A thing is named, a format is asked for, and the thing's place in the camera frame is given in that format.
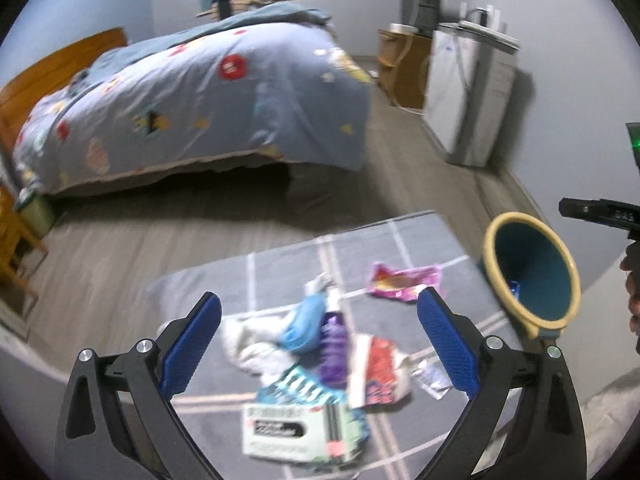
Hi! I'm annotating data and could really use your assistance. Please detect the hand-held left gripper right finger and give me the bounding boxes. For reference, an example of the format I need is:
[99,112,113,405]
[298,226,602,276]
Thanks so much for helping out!
[416,286,588,480]

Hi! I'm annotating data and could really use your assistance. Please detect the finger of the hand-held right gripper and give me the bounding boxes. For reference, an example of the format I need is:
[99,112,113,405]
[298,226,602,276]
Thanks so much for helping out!
[559,197,640,241]

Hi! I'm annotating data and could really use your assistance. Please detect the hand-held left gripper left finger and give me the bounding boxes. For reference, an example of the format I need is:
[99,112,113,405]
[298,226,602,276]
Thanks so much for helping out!
[54,291,223,480]

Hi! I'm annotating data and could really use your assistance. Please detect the clear plastic wrapper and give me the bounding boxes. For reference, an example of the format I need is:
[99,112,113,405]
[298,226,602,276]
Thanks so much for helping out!
[412,357,453,401]

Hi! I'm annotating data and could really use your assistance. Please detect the red and white snack bag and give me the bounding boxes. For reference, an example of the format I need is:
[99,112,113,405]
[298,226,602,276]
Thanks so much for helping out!
[347,334,413,408]

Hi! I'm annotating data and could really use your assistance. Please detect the pink snack wrapper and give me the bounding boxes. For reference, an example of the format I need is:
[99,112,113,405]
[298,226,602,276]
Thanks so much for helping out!
[367,261,443,303]

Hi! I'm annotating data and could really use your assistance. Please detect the blue bin with yellow rim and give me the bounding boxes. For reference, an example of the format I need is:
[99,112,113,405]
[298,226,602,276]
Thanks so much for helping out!
[482,212,582,341]

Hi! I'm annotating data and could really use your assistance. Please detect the purple wrapper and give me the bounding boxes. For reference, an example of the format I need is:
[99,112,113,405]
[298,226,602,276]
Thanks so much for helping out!
[317,310,351,391]

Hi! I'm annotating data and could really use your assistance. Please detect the white and green box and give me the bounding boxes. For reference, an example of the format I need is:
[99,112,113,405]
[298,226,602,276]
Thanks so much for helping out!
[242,400,368,463]

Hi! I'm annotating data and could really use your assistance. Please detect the person's right hand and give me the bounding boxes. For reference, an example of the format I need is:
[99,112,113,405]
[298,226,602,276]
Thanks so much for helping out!
[620,244,640,357]

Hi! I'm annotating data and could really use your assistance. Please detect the white crumpled tissue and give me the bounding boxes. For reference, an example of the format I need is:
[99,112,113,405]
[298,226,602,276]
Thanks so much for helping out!
[220,317,293,386]

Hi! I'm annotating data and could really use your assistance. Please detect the grey plaid mat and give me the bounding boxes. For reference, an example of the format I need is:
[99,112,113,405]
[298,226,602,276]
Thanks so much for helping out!
[145,210,531,480]

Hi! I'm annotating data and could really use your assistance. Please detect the teal striped packet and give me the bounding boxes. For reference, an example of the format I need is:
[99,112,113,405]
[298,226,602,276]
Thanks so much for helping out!
[257,366,346,406]

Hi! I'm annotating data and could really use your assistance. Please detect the white air purifier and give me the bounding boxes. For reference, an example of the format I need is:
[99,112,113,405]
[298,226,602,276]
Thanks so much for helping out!
[424,20,518,167]

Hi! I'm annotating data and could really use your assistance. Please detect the white device on purifier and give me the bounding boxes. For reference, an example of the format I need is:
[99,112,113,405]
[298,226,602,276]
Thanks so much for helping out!
[457,2,521,53]

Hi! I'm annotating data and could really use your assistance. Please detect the wooden chair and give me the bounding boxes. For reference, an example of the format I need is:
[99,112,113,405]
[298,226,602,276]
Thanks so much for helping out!
[0,185,49,301]

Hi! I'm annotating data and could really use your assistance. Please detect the green waste bin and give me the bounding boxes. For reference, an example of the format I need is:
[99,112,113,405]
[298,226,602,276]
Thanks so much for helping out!
[15,187,56,238]

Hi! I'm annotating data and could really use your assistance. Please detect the wooden nightstand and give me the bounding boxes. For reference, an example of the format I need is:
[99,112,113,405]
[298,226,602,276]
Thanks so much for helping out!
[377,27,433,109]

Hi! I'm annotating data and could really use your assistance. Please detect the bed with blue duvet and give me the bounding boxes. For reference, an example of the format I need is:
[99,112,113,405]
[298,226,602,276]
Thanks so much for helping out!
[12,2,373,196]

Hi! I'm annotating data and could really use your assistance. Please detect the wooden bed frame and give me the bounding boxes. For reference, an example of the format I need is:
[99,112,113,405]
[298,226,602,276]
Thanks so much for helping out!
[0,27,128,161]

